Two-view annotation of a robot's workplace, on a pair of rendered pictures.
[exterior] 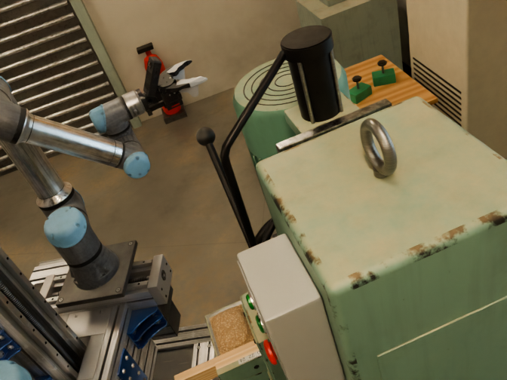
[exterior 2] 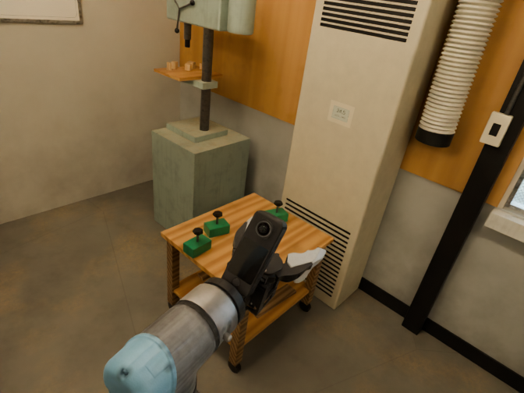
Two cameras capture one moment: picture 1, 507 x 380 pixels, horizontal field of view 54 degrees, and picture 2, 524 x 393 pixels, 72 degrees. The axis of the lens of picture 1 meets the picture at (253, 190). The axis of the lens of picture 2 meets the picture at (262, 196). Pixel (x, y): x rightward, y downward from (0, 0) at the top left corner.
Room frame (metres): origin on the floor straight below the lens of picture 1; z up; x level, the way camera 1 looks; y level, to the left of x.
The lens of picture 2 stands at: (1.15, 0.46, 1.59)
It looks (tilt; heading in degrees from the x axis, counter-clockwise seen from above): 30 degrees down; 312
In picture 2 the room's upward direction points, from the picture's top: 8 degrees clockwise
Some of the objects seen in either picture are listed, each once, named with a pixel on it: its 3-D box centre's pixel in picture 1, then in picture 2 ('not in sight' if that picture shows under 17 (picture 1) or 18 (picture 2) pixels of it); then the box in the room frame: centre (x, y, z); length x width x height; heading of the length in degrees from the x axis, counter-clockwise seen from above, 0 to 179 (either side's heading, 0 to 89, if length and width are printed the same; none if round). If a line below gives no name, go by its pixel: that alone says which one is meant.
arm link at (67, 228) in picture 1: (71, 234); not in sight; (1.20, 0.56, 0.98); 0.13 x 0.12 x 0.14; 13
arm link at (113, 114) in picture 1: (110, 115); (162, 359); (1.38, 0.33, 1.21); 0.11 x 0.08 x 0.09; 103
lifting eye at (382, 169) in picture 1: (378, 148); not in sight; (0.38, -0.13, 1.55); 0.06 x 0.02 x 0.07; 5
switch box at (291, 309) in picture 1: (291, 319); not in sight; (0.34, 0.01, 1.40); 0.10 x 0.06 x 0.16; 5
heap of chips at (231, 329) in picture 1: (229, 327); not in sight; (0.73, 0.16, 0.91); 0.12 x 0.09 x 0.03; 5
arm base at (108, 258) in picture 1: (90, 260); not in sight; (1.19, 0.55, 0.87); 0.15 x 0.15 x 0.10
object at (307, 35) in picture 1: (320, 101); not in sight; (0.53, -0.12, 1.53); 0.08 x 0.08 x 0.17; 5
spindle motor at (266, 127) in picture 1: (306, 160); not in sight; (0.67, -0.10, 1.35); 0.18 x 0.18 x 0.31
